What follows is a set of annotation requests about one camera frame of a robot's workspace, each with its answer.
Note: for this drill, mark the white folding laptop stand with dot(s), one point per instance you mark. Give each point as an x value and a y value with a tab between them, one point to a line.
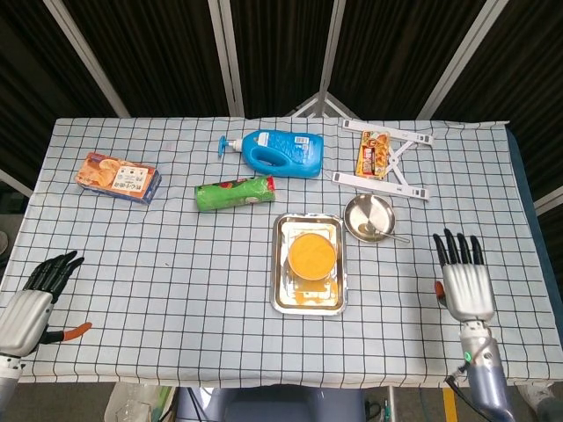
409	191

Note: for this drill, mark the blue pump detergent bottle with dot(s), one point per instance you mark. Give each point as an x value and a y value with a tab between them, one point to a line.
286	154

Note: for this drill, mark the bowl of yellow liquid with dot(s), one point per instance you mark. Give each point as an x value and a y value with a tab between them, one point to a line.
310	257

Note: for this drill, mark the white metal floor stand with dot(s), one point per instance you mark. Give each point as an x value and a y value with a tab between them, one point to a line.
322	97

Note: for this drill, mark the clear plastic bag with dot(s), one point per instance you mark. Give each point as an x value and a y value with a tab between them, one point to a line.
132	404

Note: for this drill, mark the rectangular steel tray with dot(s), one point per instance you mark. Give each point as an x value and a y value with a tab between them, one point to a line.
280	264

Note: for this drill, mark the dark folding screen white frame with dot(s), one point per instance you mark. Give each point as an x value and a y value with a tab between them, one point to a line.
154	53

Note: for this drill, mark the yellow red curry box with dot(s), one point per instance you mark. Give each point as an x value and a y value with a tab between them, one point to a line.
374	154

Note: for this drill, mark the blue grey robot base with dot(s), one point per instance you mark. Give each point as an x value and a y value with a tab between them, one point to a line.
272	406

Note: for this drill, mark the green chip can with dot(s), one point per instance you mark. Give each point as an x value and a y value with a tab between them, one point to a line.
233	193

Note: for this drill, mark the small metal spoon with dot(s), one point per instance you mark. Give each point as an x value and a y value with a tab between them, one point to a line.
396	237

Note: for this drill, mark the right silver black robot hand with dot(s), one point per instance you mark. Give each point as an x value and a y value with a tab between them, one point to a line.
468	292

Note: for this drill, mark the round steel plate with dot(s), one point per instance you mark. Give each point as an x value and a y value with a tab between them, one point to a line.
369	211

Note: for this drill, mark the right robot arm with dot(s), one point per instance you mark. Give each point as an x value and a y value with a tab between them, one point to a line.
484	378

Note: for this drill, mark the white shoe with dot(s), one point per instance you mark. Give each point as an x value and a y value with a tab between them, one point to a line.
541	395

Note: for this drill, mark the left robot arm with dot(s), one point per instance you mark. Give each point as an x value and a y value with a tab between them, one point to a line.
6	391

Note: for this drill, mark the orange biscuit box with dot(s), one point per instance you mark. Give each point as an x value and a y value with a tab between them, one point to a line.
114	176

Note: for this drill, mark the dark blue table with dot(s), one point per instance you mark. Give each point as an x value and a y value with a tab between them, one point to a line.
528	198

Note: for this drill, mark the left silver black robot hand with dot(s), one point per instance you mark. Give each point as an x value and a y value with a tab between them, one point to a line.
22	318

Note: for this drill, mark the blue checkered tablecloth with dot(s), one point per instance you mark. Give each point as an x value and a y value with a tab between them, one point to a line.
176	264

